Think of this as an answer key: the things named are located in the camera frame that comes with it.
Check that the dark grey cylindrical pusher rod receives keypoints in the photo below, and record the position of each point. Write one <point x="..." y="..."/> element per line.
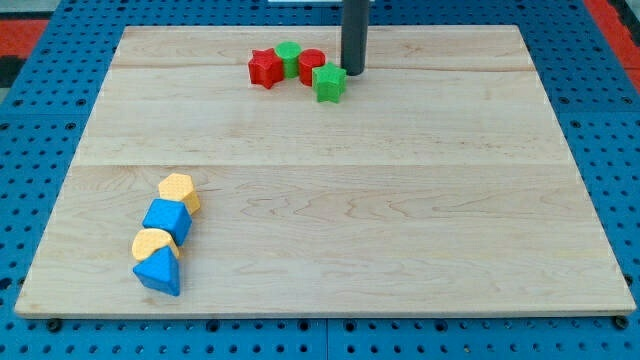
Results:
<point x="354" y="31"/>

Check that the yellow hexagon block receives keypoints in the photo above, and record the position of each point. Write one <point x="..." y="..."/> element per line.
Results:
<point x="180" y="187"/>

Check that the yellow half-round block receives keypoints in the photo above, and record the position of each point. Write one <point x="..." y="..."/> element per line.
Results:
<point x="149" y="240"/>

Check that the red cylinder block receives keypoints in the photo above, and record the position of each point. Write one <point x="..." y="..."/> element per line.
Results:
<point x="309" y="59"/>

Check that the light wooden board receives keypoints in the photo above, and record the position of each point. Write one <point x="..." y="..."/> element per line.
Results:
<point x="441" y="185"/>

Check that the green star block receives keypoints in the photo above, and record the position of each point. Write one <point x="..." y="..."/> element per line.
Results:
<point x="328" y="82"/>

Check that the red star block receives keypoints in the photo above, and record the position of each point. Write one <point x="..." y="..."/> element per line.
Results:
<point x="265" y="68"/>

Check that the green cylinder block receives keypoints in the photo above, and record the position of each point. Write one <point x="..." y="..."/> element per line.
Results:
<point x="288" y="52"/>

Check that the blue cube block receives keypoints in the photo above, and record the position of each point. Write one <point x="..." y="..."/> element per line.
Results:
<point x="170" y="216"/>

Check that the blue triangle block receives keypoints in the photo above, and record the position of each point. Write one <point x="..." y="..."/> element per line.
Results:
<point x="160" y="272"/>

